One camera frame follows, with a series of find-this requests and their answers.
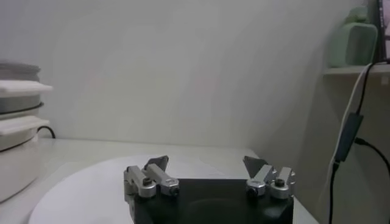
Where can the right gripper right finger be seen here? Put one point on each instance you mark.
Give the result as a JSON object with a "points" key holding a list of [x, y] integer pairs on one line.
{"points": [[265, 179]]}

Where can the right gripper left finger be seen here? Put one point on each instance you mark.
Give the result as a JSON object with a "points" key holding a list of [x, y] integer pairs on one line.
{"points": [[152, 179]]}

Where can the white round plate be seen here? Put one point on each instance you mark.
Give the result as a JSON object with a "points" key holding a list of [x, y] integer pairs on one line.
{"points": [[91, 188]]}

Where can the white shelf desk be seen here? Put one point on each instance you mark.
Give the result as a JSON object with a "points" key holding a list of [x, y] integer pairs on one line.
{"points": [[344, 70]]}

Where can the white electric cooker pot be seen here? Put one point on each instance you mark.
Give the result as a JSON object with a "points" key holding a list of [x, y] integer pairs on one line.
{"points": [[15, 170]]}

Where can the mint green appliance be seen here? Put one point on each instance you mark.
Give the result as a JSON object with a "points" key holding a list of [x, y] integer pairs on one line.
{"points": [[355, 42]]}

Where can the black framed screen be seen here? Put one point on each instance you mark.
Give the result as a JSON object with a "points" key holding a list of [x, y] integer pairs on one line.
{"points": [[381, 30]]}

